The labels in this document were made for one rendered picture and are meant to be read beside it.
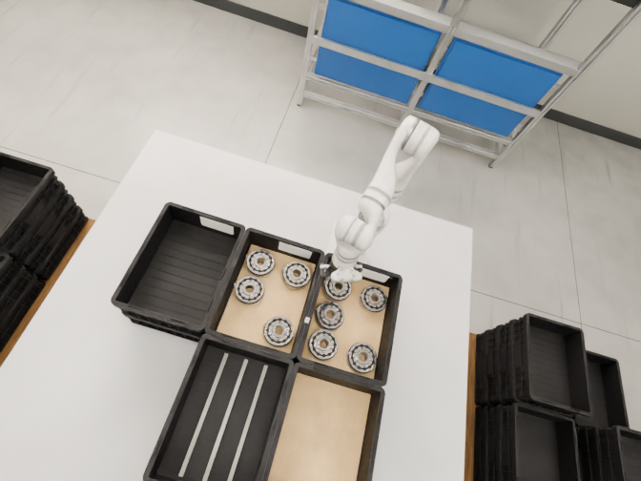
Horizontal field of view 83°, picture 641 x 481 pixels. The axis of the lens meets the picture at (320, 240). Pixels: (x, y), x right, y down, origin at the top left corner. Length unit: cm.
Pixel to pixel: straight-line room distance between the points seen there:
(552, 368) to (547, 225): 145
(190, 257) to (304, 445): 74
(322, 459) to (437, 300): 80
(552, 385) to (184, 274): 173
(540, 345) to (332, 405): 122
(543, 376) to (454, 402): 64
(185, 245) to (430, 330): 103
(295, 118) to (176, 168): 145
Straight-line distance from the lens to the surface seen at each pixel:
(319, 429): 130
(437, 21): 261
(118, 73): 338
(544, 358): 217
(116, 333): 151
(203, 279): 138
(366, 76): 285
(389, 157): 100
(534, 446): 218
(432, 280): 171
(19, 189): 220
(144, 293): 139
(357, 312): 139
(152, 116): 302
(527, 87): 290
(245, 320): 132
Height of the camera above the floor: 211
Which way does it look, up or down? 61 degrees down
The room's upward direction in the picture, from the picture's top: 22 degrees clockwise
